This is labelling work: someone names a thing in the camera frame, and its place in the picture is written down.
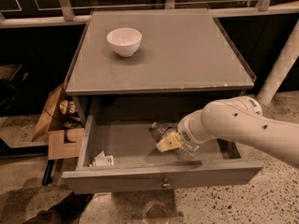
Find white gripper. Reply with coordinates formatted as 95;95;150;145
156;110;217;152

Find clear plastic water bottle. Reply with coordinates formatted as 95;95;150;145
149;122;199;160

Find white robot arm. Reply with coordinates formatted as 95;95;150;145
149;22;299;168

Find round metal drawer knob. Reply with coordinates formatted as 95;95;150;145
162;178;171;189

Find open grey top drawer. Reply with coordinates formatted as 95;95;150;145
63;110;263;193

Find white paper packets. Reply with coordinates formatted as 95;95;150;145
91;151;114;166

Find grey wooden nightstand cabinet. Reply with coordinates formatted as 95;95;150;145
64;8;257;120

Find open brown cardboard box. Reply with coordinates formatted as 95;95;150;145
32;85;84;160

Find white ceramic bowl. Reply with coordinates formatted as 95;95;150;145
107;28;142;57

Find crumpled trash in box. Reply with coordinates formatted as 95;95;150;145
59;100;77;115

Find black bar on floor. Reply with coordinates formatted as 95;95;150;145
42;160;55;186

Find dark chair at left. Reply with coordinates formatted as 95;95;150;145
0;64;28;110

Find metal window railing frame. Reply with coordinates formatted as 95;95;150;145
0;0;299;28

